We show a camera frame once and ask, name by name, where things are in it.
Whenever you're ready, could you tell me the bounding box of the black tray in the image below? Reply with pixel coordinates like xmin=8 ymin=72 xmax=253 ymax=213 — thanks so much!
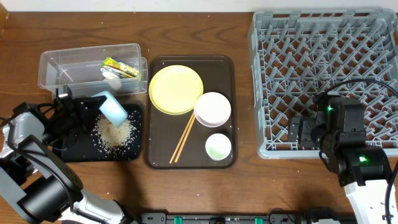
xmin=53 ymin=104 xmax=142 ymax=162

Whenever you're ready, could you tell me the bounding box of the grey dishwasher rack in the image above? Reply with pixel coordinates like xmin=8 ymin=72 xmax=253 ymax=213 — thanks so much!
xmin=248 ymin=8 xmax=397 ymax=159

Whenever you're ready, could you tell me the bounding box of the dark brown serving tray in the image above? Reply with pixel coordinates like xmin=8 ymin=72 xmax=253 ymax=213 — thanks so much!
xmin=144 ymin=55 xmax=238 ymax=169

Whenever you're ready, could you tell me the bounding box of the clear plastic bin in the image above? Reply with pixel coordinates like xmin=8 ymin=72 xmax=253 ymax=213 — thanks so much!
xmin=38 ymin=44 xmax=148 ymax=98

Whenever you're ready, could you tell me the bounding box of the light blue bowl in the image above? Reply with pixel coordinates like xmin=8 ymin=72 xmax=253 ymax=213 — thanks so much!
xmin=93 ymin=91 xmax=127 ymax=128

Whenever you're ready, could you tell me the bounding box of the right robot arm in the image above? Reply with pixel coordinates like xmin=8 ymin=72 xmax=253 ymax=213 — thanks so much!
xmin=288 ymin=85 xmax=397 ymax=223

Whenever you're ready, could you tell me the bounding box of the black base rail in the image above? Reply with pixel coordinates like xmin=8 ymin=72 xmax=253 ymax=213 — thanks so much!
xmin=136 ymin=207 xmax=358 ymax=224

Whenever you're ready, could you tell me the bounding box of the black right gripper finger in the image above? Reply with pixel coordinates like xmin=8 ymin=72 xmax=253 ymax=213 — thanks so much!
xmin=298 ymin=118 xmax=315 ymax=146
xmin=287 ymin=116 xmax=301 ymax=142

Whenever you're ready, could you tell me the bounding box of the wooden chopstick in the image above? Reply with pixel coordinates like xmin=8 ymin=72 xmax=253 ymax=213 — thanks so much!
xmin=173 ymin=113 xmax=195 ymax=163
xmin=169 ymin=113 xmax=195 ymax=164

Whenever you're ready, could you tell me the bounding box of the pile of rice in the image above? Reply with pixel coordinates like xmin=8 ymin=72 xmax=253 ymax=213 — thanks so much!
xmin=91 ymin=114 xmax=139 ymax=156

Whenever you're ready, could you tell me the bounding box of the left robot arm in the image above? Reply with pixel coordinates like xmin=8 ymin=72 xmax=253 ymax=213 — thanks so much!
xmin=1 ymin=85 xmax=142 ymax=224

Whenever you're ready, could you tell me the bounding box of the white tissue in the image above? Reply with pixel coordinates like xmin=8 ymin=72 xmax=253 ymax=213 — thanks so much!
xmin=101 ymin=70 xmax=122 ymax=90

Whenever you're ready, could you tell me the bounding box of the yellow plate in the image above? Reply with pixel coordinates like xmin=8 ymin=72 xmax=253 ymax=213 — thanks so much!
xmin=149 ymin=65 xmax=204 ymax=115

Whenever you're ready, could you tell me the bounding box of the green snack wrapper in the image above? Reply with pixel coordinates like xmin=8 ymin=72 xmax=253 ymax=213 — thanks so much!
xmin=101 ymin=57 xmax=139 ymax=78

